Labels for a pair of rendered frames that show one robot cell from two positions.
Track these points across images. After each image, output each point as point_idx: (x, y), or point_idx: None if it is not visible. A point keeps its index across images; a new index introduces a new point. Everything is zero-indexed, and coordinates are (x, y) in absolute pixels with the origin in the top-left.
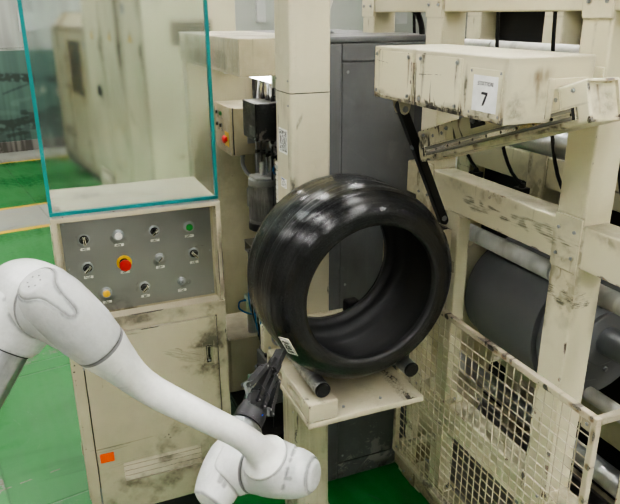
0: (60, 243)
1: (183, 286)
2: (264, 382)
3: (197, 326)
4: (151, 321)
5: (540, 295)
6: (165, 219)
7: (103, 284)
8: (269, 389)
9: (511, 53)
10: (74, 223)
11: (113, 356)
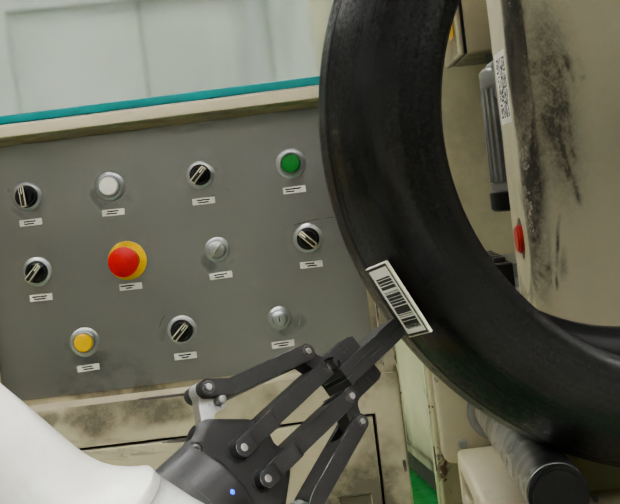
0: None
1: (285, 334)
2: (283, 401)
3: (320, 445)
4: (193, 422)
5: None
6: (228, 144)
7: (77, 319)
8: (305, 432)
9: None
10: (4, 154)
11: None
